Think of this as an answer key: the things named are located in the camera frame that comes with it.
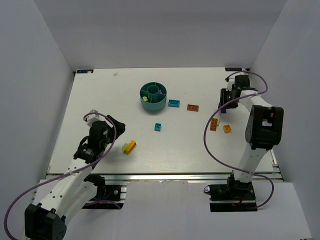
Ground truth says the purple long lego brick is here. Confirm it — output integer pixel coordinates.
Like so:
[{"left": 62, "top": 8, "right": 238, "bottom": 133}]
[{"left": 220, "top": 106, "right": 227, "bottom": 114}]

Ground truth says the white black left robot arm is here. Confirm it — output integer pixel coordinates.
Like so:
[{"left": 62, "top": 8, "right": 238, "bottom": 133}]
[{"left": 24, "top": 113, "right": 126, "bottom": 240}]

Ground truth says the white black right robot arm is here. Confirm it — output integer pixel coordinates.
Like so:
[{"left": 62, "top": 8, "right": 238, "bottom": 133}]
[{"left": 218, "top": 74, "right": 284, "bottom": 195}]

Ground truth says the light green small lego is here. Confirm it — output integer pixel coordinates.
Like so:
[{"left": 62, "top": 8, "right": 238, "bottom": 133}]
[{"left": 121, "top": 143, "right": 129, "bottom": 155}]

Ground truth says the yellow-orange long lego brick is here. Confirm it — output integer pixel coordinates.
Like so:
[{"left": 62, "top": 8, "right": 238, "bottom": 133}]
[{"left": 125, "top": 140, "right": 137, "bottom": 154}]

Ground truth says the right blue corner label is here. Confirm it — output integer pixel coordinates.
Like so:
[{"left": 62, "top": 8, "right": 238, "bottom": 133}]
[{"left": 224, "top": 67, "right": 243, "bottom": 72}]

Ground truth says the blue corner label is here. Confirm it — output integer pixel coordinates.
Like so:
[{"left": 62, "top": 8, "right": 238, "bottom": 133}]
[
  {"left": 76, "top": 69, "right": 94, "bottom": 74},
  {"left": 224, "top": 67, "right": 243, "bottom": 72}
]

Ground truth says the orange 2x3 lego brick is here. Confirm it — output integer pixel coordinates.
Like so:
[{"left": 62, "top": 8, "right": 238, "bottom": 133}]
[{"left": 209, "top": 118, "right": 218, "bottom": 132}]

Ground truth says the yellow small lego brick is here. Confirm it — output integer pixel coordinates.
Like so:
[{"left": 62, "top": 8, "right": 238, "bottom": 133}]
[{"left": 223, "top": 124, "right": 232, "bottom": 133}]

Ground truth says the dark orange long lego brick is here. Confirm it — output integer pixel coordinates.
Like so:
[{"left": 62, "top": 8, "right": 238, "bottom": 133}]
[{"left": 187, "top": 104, "right": 199, "bottom": 112}]

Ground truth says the small teal square lego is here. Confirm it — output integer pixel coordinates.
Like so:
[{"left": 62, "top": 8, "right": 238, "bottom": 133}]
[{"left": 154, "top": 122, "right": 162, "bottom": 132}]

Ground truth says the teal round divided container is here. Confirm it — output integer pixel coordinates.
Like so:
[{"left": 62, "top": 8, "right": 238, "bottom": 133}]
[{"left": 139, "top": 82, "right": 167, "bottom": 113}]

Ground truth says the teal long lego brick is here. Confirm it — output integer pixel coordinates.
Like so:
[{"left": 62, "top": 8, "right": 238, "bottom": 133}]
[{"left": 168, "top": 99, "right": 180, "bottom": 108}]

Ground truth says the left blue corner label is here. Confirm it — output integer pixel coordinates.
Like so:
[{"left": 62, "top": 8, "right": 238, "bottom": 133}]
[{"left": 76, "top": 69, "right": 94, "bottom": 74}]

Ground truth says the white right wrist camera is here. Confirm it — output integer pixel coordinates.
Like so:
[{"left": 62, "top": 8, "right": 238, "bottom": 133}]
[{"left": 225, "top": 77, "right": 235, "bottom": 92}]

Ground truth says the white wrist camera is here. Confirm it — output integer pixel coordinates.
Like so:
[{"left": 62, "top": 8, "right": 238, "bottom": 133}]
[
  {"left": 225, "top": 77, "right": 235, "bottom": 92},
  {"left": 83, "top": 109, "right": 104, "bottom": 128}
]

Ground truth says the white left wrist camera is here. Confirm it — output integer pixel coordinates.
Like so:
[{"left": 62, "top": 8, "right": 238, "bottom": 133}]
[{"left": 83, "top": 109, "right": 104, "bottom": 128}]

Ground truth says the aluminium front table rail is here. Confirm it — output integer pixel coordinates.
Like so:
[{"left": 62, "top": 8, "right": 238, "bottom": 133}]
[{"left": 47, "top": 172, "right": 285, "bottom": 182}]

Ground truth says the aluminium table rail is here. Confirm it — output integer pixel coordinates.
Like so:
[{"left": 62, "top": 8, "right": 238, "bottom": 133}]
[
  {"left": 243, "top": 67, "right": 285, "bottom": 180},
  {"left": 47, "top": 172, "right": 285, "bottom": 182}
]

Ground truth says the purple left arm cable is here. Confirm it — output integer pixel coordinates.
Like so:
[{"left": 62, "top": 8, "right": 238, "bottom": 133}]
[{"left": 4, "top": 112, "right": 118, "bottom": 240}]

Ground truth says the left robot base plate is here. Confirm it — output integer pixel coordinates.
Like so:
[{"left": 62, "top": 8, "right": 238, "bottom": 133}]
[{"left": 82, "top": 184, "right": 127, "bottom": 210}]

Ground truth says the aluminium right table rail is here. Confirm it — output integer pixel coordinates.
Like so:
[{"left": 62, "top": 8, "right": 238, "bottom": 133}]
[{"left": 243, "top": 67, "right": 285, "bottom": 180}]

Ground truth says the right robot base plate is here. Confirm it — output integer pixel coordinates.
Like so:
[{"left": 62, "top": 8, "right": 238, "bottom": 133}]
[{"left": 203, "top": 184, "right": 258, "bottom": 213}]

